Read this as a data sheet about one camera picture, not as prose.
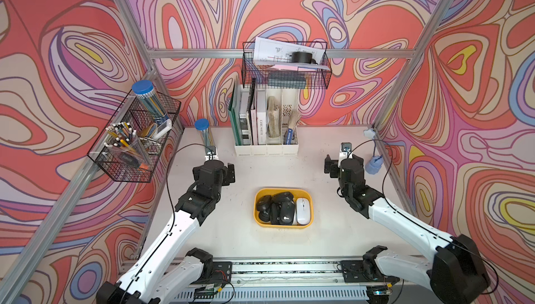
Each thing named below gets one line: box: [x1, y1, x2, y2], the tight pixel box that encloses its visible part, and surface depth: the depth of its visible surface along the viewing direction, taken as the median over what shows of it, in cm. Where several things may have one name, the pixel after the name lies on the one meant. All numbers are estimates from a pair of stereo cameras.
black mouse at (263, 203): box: [256, 194, 273, 212], surface depth 87 cm
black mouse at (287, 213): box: [279, 200, 295, 226], surface depth 84 cm
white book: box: [256, 89, 267, 146], surface depth 97 cm
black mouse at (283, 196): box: [271, 191, 294, 203], surface depth 88 cm
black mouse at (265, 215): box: [259, 210, 271, 222], surface depth 86 cm
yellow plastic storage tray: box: [253, 187, 314, 230], surface depth 87 cm
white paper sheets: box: [253, 36, 331, 71], surface depth 86 cm
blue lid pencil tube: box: [195, 118, 216, 148], surface depth 101 cm
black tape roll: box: [291, 51, 319, 65], surface depth 84 cm
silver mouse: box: [295, 197, 311, 226], surface depth 86 cm
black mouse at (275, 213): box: [270, 202, 281, 225], surface depth 85 cm
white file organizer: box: [234, 87, 300, 157], surface depth 104 cm
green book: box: [228, 81, 244, 146], surface depth 92 cm
